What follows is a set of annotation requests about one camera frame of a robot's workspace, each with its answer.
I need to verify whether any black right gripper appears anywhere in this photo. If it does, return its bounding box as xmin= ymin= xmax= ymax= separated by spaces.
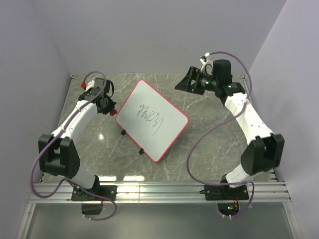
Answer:
xmin=174 ymin=67 xmax=218 ymax=96

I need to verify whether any red whiteboard eraser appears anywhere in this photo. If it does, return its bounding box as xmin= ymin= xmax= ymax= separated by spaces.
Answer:
xmin=109 ymin=108 xmax=117 ymax=116

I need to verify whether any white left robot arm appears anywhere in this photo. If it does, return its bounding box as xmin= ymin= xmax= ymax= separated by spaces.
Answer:
xmin=37 ymin=76 xmax=116 ymax=200

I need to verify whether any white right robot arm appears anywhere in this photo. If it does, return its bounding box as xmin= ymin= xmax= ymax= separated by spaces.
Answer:
xmin=175 ymin=59 xmax=285 ymax=201

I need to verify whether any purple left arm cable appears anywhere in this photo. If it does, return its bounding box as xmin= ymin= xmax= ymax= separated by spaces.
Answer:
xmin=29 ymin=71 xmax=118 ymax=222

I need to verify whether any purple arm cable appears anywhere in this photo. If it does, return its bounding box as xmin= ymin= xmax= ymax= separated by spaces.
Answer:
xmin=29 ymin=71 xmax=118 ymax=222
xmin=186 ymin=51 xmax=255 ymax=218

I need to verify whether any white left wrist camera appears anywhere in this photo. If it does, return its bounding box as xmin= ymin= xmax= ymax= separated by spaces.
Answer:
xmin=81 ymin=80 xmax=95 ymax=91

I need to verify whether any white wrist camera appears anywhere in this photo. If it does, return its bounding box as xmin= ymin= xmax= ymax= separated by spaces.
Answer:
xmin=81 ymin=80 xmax=95 ymax=91
xmin=200 ymin=52 xmax=213 ymax=75

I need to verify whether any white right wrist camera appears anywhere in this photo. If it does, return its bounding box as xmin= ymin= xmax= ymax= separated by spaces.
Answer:
xmin=200 ymin=52 xmax=213 ymax=75

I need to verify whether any white board with pink frame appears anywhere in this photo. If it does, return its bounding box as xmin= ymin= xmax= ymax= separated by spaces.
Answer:
xmin=116 ymin=79 xmax=189 ymax=162

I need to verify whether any aluminium mounting rail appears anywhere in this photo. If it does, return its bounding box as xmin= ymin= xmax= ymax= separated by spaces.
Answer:
xmin=27 ymin=181 xmax=292 ymax=205

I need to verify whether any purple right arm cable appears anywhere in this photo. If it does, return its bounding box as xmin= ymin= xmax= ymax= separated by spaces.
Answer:
xmin=186 ymin=51 xmax=255 ymax=218

